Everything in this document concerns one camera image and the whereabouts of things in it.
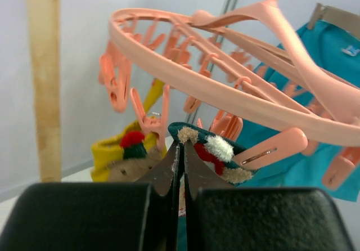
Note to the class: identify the pink round clip hanger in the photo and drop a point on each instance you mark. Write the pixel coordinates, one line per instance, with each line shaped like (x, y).
(169, 47)

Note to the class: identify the teal cloth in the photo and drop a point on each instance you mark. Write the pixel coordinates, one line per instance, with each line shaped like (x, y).
(321, 98)

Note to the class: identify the yellow sock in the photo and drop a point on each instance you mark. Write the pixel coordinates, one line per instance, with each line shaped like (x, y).
(131, 143)
(154, 93)

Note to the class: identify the christmas pattern sock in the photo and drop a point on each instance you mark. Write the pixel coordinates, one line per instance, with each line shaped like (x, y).
(214, 150)

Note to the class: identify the wooden clothes rack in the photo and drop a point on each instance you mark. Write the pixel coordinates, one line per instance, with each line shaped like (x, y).
(44, 34)

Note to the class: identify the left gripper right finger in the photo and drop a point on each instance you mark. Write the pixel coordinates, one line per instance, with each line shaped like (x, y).
(220, 216)

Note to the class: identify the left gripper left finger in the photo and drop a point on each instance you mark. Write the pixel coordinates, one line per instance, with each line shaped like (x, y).
(139, 215)

